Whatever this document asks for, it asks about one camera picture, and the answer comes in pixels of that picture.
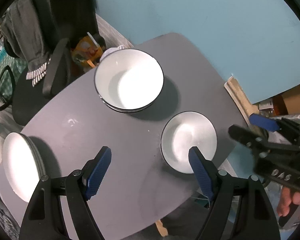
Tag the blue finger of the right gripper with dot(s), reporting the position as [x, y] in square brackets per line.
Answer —
[268, 124]
[247, 138]

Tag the person's right hand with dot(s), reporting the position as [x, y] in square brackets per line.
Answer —
[286, 199]

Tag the black hanging coat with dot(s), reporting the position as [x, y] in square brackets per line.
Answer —
[75, 19]

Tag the wooden boards by wall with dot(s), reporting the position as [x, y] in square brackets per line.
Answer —
[242, 102]

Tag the grey sweatpants on chair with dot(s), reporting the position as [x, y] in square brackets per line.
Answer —
[21, 28]

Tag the black office chair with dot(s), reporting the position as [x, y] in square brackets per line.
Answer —
[26, 101]

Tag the orange bag on floor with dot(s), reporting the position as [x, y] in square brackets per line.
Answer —
[87, 53]

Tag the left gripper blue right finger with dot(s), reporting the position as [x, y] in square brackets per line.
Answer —
[196, 161]

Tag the white plate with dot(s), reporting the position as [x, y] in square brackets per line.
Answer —
[22, 164]

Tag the white plastic bag on floor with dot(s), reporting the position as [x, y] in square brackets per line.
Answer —
[111, 50]

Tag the white bowl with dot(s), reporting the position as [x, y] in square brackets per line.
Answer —
[124, 110]
[129, 78]
[183, 131]

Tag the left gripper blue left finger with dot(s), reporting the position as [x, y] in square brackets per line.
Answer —
[96, 171]

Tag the green checkered tablecloth table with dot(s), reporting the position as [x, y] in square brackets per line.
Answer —
[17, 66]

